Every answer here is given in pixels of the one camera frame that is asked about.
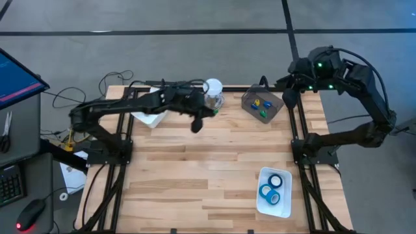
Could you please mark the white bulb table lamp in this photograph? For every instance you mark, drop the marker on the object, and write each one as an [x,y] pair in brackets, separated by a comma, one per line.
[214,87]

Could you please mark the grey desk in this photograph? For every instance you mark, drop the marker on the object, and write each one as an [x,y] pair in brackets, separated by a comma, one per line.
[26,130]

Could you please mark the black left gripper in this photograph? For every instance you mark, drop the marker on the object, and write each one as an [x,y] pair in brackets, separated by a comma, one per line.
[185,100]

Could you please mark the blue mini stapler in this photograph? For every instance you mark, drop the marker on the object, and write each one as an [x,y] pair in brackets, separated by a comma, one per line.
[267,104]
[254,107]

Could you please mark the white plastic bin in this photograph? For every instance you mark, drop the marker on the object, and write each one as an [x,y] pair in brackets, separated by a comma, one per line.
[282,208]
[149,119]

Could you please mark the black aluminium table frame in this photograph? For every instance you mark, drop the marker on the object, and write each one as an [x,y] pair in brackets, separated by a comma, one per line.
[232,89]

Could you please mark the computer monitor blue screen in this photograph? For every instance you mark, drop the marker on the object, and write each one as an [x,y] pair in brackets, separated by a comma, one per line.
[16,81]

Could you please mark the yellow mini stapler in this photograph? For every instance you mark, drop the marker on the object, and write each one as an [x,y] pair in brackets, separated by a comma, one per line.
[256,102]

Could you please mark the light blue tape roll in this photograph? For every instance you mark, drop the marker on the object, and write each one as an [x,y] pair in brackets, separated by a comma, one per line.
[260,191]
[279,198]

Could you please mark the white paper sheet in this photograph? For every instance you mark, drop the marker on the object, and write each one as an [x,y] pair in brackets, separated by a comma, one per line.
[74,180]

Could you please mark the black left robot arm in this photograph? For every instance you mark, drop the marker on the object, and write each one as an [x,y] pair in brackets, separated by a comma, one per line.
[120,104]

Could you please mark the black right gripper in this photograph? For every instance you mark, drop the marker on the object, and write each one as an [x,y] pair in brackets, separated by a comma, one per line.
[308,74]

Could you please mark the dark blue tape roll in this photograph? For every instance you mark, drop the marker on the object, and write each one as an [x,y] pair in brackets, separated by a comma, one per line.
[269,181]

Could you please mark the black metal support bar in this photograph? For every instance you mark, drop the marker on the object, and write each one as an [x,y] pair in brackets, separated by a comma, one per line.
[65,156]

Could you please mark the grey plastic bin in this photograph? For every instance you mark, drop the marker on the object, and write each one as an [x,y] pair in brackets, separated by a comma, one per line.
[274,109]

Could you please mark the black computer mouse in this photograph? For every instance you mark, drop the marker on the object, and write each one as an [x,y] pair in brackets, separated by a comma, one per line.
[31,214]

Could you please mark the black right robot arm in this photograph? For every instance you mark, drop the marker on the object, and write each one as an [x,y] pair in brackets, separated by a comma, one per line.
[373,94]

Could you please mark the black backlit keyboard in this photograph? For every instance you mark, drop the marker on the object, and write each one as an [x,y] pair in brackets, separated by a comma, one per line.
[11,185]

